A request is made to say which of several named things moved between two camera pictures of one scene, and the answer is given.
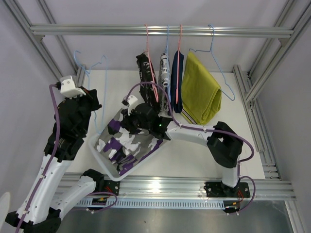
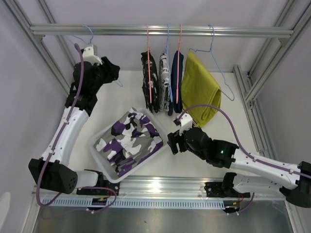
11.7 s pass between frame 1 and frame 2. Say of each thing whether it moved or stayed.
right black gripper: moved
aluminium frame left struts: stayed
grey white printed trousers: stayed
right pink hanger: stayed
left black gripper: moved
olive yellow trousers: stayed
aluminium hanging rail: stayed
